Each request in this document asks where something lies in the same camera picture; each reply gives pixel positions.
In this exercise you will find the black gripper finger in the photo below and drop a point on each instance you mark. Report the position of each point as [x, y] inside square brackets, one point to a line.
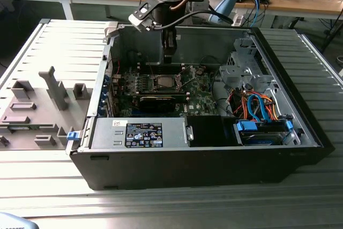
[164, 38]
[172, 46]

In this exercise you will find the CPU with silver top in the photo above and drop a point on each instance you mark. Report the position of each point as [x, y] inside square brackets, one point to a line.
[165, 82]

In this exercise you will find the RAM slot white clips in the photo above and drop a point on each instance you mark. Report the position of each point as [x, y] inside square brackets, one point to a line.
[144, 66]
[144, 69]

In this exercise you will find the CPU socket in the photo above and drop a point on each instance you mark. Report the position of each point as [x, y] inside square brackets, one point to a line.
[155, 81]

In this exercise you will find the coin cell battery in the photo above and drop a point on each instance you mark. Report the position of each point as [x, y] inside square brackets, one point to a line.
[200, 71]

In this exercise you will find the green motherboard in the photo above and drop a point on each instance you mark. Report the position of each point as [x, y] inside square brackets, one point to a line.
[198, 97]

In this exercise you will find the black graphics card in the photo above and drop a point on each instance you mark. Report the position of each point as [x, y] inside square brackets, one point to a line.
[158, 104]

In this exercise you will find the small white device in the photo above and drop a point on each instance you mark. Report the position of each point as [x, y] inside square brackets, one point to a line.
[237, 21]

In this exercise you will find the metal drive cage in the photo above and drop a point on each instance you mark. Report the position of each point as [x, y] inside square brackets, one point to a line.
[241, 74]

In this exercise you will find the grey power supply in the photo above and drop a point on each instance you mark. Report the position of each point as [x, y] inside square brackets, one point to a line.
[107, 132]

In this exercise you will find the black PC case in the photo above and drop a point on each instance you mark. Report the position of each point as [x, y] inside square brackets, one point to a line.
[187, 167]

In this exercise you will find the hard disk in blue carrier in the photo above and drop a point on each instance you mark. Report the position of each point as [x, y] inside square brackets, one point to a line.
[257, 139]

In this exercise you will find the blue case latch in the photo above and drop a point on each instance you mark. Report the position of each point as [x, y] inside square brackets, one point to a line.
[73, 136]

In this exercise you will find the grey parts rack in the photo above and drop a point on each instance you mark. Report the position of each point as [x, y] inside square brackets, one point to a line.
[40, 121]

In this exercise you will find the grey rounded device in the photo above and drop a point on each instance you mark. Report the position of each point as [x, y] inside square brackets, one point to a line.
[13, 222]

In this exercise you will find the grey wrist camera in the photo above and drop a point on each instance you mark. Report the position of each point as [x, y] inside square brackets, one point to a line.
[138, 22]
[199, 1]

